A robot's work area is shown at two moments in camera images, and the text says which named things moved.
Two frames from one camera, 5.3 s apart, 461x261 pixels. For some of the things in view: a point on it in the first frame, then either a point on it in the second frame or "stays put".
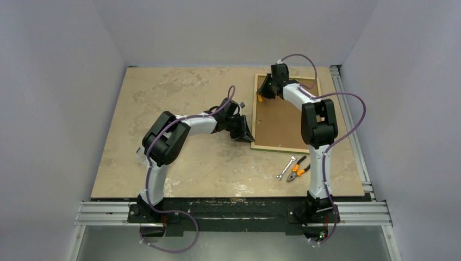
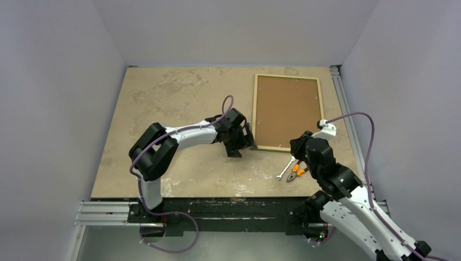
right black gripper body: x=267 y=91 -> x=298 y=145
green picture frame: x=276 y=123 stays put
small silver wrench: x=280 y=176 stays put
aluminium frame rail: x=107 y=213 stays put
